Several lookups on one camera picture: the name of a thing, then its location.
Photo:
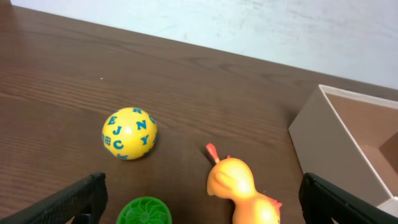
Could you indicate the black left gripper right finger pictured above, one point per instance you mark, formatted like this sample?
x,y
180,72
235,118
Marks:
x,y
323,202

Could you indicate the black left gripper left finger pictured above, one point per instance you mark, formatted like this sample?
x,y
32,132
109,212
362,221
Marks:
x,y
82,202

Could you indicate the green round wheel toy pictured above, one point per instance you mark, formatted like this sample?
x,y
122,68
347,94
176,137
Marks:
x,y
145,210

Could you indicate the white cardboard box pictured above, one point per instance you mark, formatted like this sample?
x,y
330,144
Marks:
x,y
350,139

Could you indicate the yellow letter ball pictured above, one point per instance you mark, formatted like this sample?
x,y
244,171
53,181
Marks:
x,y
129,133

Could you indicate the orange rubber duck toy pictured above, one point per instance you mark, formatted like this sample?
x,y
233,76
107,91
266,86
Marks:
x,y
231,178

